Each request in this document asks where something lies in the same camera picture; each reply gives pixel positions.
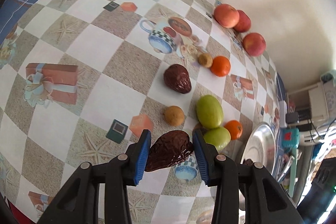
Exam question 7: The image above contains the black charger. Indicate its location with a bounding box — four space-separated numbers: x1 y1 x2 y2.
286 112 300 124

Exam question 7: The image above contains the orange mandarin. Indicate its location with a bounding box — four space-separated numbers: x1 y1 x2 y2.
210 56 231 77
224 120 243 140

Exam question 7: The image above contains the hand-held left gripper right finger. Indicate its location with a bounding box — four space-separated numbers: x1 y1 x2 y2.
192 130 306 224

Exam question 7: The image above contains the green jujube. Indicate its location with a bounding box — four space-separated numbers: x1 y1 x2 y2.
203 126 231 151
196 94 224 128

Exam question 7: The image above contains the teal box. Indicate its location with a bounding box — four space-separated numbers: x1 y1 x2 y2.
280 127 300 153

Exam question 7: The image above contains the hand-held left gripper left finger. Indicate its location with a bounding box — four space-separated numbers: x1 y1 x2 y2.
37 130 152 224

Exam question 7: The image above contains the white power strip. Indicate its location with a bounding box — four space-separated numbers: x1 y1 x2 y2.
278 101 287 127

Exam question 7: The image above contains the checkered printed tablecloth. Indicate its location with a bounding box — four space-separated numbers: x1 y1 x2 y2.
0 0 280 224

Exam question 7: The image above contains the round metal bowl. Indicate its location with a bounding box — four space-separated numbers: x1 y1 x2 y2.
236 122 276 180

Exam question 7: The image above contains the red apple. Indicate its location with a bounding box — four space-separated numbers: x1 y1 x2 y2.
242 33 266 57
214 4 240 28
233 10 252 33

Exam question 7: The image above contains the tan longan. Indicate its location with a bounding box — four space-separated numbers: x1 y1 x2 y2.
198 53 213 67
164 106 184 126

